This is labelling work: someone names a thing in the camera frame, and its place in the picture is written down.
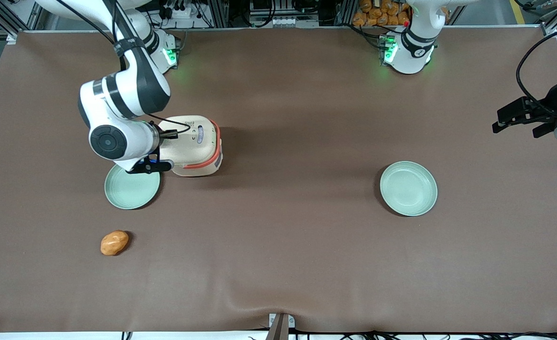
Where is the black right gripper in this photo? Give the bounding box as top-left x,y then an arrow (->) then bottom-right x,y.
147,121 -> 180,159

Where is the cream rice cooker orange handle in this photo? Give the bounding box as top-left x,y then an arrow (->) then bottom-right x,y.
157,115 -> 224,177

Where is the pale green plate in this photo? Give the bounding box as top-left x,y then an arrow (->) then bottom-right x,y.
104,164 -> 161,210
379,161 -> 438,217

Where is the white power strip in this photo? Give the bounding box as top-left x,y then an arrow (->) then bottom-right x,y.
163,4 -> 199,22

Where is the orange-brown bread roll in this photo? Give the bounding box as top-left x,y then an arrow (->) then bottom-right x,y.
100,230 -> 130,256

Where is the brown table mat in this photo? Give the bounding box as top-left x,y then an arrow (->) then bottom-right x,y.
0,27 -> 557,334

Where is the bag of orange bread rolls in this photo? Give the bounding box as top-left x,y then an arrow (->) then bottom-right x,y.
352,0 -> 412,27

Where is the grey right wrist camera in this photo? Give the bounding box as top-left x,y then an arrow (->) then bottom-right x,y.
127,158 -> 175,175

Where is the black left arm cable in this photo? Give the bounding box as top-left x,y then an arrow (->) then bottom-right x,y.
516,25 -> 557,119

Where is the grey metal camera mount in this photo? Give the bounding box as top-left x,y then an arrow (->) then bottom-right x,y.
268,313 -> 296,340

